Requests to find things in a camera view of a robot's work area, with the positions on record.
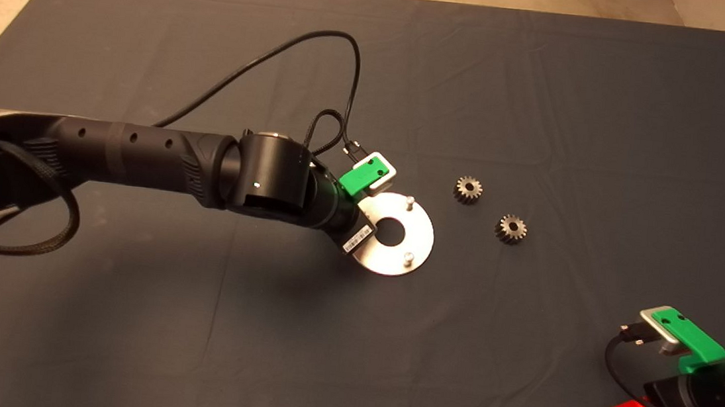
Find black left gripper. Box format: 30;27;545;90
310;171;382;258

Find steel planetary gear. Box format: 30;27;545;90
454;175;486;208
495;213;531;247

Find round metal carrier plate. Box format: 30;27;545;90
346;188;439;280

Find dark grey table cloth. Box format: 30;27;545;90
0;0;725;407

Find green left camera mount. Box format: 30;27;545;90
336;150;392;201

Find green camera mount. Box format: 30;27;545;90
336;150;392;201
646;305;725;379

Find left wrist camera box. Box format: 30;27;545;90
350;149;401;198

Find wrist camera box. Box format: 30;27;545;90
350;149;401;198
636;303;694;357

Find short braided black cable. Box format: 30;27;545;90
302;106;354;160

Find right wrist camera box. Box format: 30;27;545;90
636;303;694;357

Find green right camera mount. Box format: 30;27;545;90
646;305;725;379

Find thick braided arm cable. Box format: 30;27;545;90
0;141;88;284

